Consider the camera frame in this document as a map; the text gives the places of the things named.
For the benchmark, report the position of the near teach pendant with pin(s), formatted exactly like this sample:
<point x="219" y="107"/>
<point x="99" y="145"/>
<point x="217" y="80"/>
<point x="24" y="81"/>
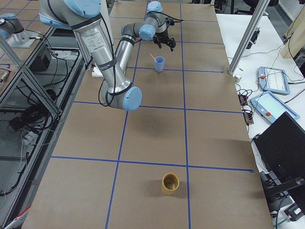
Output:
<point x="270" y="107"/>

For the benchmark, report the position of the bamboo cup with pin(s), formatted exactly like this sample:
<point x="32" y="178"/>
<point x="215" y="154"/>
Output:
<point x="170" y="183"/>

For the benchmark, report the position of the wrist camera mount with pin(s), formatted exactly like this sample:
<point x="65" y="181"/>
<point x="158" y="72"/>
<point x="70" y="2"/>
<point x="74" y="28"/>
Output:
<point x="170" y="21"/>

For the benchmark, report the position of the black laptop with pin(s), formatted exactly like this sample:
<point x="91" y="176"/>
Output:
<point x="282" y="149"/>

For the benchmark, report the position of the white pedestal column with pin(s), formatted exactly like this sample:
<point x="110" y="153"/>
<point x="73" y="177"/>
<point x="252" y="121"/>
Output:
<point x="104" y="14"/>

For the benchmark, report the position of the blue cup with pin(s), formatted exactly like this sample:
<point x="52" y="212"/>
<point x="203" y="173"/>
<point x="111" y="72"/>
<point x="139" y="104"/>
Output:
<point x="159" y="63"/>

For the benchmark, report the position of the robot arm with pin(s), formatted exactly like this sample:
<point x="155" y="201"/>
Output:
<point x="84" y="18"/>
<point x="13" y="31"/>

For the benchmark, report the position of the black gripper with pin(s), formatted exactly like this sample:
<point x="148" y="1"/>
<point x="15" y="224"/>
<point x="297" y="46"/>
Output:
<point x="163" y="35"/>

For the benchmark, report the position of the teach pendant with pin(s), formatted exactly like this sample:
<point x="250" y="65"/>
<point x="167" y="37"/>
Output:
<point x="274" y="80"/>
<point x="270" y="107"/>

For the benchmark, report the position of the far teach pendant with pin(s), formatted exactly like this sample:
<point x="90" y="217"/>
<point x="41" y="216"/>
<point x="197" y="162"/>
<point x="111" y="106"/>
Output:
<point x="274" y="80"/>

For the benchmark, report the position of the right side frame post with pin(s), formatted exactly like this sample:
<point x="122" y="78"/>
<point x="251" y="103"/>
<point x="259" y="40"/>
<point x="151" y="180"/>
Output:
<point x="258" y="12"/>

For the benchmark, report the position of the small metal cylinder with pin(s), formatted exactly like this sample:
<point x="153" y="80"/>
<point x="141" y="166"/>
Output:
<point x="237" y="78"/>

